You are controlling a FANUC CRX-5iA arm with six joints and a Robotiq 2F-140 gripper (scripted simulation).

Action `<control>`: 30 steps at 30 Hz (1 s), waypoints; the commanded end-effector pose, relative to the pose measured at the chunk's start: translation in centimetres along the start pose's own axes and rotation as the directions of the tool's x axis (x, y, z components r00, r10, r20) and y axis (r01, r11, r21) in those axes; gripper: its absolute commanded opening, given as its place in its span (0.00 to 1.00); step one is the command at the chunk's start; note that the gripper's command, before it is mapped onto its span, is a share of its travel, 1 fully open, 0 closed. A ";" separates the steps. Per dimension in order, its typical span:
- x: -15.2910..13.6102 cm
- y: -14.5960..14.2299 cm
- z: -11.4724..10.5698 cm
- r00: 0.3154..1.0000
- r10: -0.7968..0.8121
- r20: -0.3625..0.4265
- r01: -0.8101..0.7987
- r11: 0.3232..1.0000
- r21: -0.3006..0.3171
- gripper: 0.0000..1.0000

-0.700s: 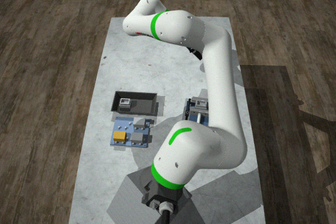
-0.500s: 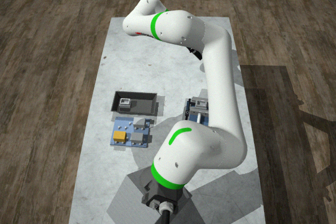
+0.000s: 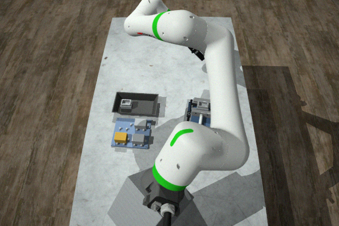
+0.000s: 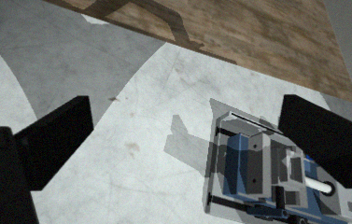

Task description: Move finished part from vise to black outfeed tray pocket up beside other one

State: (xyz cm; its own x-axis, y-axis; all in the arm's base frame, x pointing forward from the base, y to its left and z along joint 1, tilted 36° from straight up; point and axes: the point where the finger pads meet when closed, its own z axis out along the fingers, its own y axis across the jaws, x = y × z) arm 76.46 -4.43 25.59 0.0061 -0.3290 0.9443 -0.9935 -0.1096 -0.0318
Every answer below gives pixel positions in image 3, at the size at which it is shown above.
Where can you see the yellow block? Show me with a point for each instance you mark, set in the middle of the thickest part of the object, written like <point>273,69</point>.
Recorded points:
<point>120,137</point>

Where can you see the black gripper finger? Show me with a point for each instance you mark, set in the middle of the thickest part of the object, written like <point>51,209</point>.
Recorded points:
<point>197,53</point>

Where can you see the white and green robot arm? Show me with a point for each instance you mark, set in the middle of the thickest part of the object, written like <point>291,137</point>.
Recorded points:
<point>193,147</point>

